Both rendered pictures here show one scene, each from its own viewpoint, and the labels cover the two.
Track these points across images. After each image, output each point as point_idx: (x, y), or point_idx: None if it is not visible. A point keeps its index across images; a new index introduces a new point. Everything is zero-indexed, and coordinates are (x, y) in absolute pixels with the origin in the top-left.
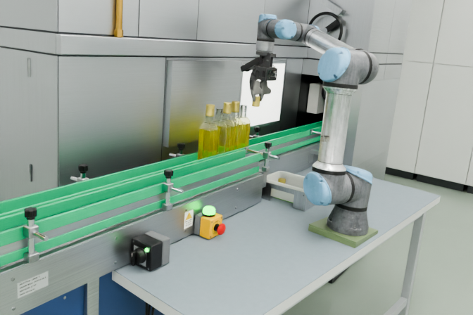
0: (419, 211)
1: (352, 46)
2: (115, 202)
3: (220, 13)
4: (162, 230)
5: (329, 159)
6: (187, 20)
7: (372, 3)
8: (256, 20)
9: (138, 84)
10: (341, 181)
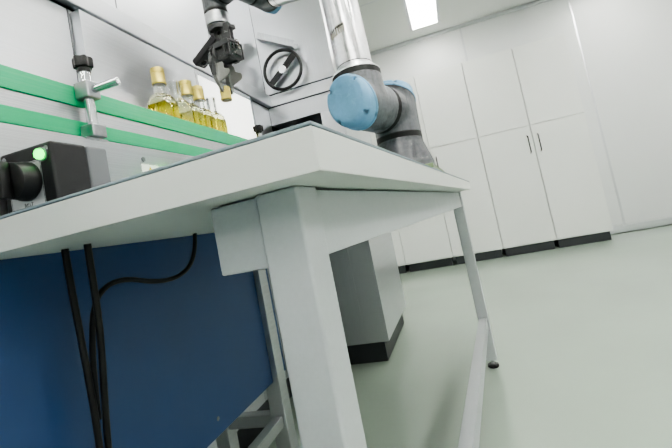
0: (464, 182)
1: (317, 75)
2: None
3: None
4: None
5: (354, 52)
6: None
7: (322, 27)
8: (200, 35)
9: (15, 22)
10: (380, 80)
